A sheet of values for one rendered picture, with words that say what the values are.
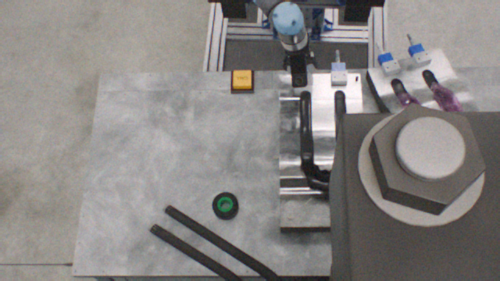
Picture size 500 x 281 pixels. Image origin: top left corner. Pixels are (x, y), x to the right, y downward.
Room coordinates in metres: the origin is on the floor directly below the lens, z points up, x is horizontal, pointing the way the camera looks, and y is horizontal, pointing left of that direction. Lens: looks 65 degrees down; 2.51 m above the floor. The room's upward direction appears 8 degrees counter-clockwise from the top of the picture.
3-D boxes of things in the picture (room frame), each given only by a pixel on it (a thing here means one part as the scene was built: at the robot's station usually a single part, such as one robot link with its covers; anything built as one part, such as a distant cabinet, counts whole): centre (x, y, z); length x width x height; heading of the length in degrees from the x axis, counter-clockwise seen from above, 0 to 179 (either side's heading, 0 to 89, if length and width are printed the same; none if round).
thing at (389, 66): (0.99, -0.47, 0.86); 0.13 x 0.05 x 0.05; 9
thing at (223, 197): (0.57, 0.11, 0.82); 0.08 x 0.08 x 0.04
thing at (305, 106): (0.71, -0.22, 0.92); 0.35 x 0.16 x 0.09; 172
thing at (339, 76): (0.96, -0.31, 0.89); 0.13 x 0.05 x 0.05; 172
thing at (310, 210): (0.70, -0.21, 0.87); 0.50 x 0.26 x 0.14; 172
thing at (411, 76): (0.73, -0.57, 0.86); 0.50 x 0.26 x 0.11; 9
